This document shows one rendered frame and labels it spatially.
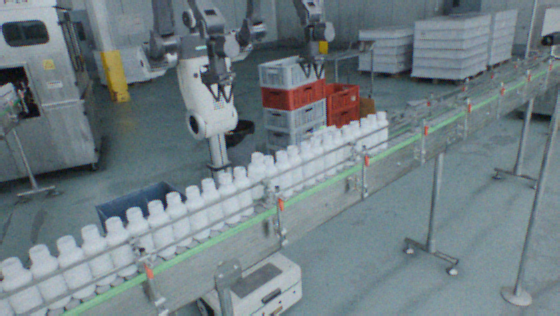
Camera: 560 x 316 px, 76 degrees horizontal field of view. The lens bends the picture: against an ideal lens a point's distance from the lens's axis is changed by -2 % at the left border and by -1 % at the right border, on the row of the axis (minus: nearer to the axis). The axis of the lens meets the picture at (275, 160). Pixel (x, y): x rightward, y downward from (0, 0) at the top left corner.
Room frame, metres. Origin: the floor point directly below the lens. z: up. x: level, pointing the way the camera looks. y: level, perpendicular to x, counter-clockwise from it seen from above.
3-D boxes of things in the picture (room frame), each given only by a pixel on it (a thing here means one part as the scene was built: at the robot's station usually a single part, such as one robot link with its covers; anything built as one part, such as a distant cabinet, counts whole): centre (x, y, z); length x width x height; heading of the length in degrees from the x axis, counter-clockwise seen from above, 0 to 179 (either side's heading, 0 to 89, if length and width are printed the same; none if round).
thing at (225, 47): (1.22, 0.14, 1.57); 0.12 x 0.09 x 0.12; 39
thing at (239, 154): (3.29, 0.39, 0.32); 0.45 x 0.45 x 0.64
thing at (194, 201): (0.98, 0.26, 1.08); 0.06 x 0.06 x 0.17
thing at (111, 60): (8.22, 3.35, 0.55); 0.40 x 0.40 x 1.10; 38
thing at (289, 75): (3.86, -0.26, 1.00); 0.61 x 0.41 x 0.22; 135
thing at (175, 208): (0.95, 0.31, 1.08); 0.06 x 0.06 x 0.17
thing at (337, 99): (4.38, -0.75, 0.55); 0.61 x 0.41 x 0.22; 131
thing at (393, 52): (8.53, -2.89, 0.50); 1.23 x 1.05 x 1.00; 126
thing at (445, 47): (7.38, -3.68, 0.59); 1.24 x 1.03 x 1.17; 130
